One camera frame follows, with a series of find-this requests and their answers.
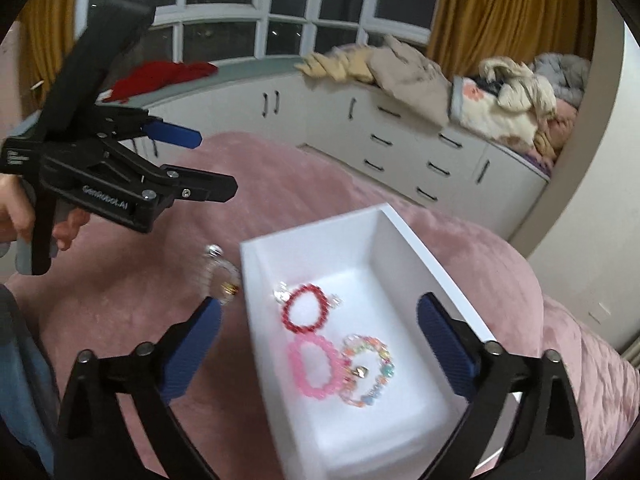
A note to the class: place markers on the beige garment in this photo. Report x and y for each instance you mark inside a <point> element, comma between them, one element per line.
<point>410,80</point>

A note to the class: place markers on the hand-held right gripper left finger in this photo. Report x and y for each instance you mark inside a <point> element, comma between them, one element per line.
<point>195,345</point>

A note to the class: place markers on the grey quilt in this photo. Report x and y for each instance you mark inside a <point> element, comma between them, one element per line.
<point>565,72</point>

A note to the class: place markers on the silver oval pendant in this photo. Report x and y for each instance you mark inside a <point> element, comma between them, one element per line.
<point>280,294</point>

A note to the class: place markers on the red cloth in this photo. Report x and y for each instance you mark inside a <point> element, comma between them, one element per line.
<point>155,75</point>

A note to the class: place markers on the pink fluffy blanket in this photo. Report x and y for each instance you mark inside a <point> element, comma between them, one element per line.
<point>125,280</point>

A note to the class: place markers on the silver heart pendant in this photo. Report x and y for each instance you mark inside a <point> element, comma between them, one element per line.
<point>213,251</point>

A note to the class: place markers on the floral print blanket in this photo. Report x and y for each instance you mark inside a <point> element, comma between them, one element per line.
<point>480,110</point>

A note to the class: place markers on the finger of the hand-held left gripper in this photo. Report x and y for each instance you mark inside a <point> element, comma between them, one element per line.
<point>210,189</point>
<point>175,134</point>

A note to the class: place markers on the pink folded blanket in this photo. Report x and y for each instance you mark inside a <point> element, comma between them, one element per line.
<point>555,130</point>

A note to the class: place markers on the white framed bay window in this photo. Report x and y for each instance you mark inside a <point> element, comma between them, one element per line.
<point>262,35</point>

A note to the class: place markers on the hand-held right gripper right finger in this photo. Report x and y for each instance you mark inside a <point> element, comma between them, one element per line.
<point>447,350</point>

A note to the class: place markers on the pale yellow cloth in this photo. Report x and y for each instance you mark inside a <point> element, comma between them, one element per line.
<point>340,65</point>

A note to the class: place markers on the yellow curtain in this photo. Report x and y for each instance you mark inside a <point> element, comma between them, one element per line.
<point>500,10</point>
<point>50,35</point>

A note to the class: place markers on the cream jacket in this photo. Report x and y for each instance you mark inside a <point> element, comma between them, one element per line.
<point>525,90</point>

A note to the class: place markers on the person's left hand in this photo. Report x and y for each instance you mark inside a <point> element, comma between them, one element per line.
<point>12,210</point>

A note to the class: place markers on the white rectangular box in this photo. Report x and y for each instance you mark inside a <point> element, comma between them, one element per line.
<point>310,265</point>

